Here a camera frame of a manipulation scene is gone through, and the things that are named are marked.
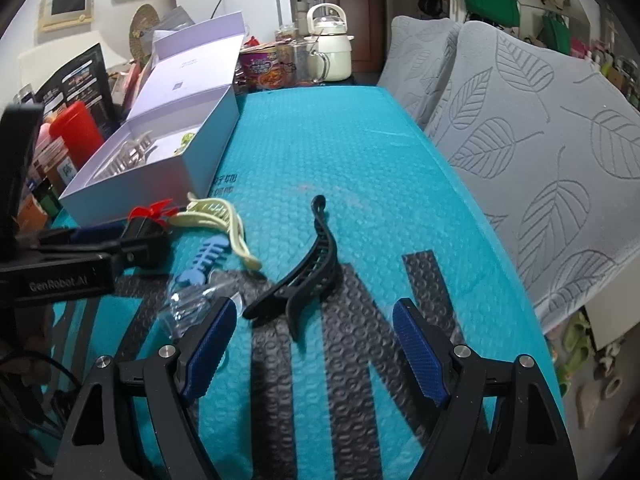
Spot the red propeller toy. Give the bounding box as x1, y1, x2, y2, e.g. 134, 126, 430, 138
128, 198, 180, 228

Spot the clear plastic hair clip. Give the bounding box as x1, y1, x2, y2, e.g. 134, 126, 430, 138
158, 281, 245, 340

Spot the blue fishbone clip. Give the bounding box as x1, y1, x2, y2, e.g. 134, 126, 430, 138
175, 234, 230, 288

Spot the cream yellow hair claw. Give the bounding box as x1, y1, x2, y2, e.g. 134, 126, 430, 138
169, 193, 262, 271

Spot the white striped hair claw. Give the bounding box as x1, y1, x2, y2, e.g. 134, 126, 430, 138
94, 131, 154, 181

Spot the yellow green lollipop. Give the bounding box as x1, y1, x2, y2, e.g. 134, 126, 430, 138
174, 132, 196, 155

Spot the black long hair claw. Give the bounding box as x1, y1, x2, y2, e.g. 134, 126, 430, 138
242, 195, 342, 341

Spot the red cylindrical canister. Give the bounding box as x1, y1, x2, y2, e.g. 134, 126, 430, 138
49, 101, 104, 170

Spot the pink lotion bottle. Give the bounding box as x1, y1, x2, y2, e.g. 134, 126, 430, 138
34, 122, 51, 158

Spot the open lavender gift box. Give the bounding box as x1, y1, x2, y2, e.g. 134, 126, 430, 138
61, 12, 245, 226

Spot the black snack pouch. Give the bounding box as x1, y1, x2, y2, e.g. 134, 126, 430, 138
35, 44, 119, 140

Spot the teal bubble mailer mat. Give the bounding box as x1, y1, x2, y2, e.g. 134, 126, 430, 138
53, 87, 576, 479

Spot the woven straw fan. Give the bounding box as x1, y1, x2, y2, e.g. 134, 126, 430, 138
128, 3, 160, 64

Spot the purple instant noodle cup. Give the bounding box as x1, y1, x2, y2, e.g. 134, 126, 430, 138
239, 44, 288, 91

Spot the glass mug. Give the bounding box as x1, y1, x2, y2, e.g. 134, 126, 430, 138
288, 39, 330, 87

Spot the near grey leaf cushion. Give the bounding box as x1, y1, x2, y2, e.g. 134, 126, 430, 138
425, 22, 639, 330

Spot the grey leaf cushion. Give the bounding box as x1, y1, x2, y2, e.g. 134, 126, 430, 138
378, 15, 462, 130
425, 22, 639, 330

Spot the white mini fridge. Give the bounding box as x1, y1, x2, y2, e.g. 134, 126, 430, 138
176, 0, 295, 44

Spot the cream white kettle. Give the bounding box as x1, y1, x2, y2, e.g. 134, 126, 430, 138
306, 3, 355, 82

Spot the brown entrance door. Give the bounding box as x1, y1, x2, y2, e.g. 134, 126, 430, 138
324, 0, 387, 74

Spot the far grey leaf cushion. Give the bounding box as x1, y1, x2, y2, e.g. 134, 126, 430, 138
378, 15, 462, 130

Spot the beige wall intercom panel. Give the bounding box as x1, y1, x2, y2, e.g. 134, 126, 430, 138
38, 0, 94, 34

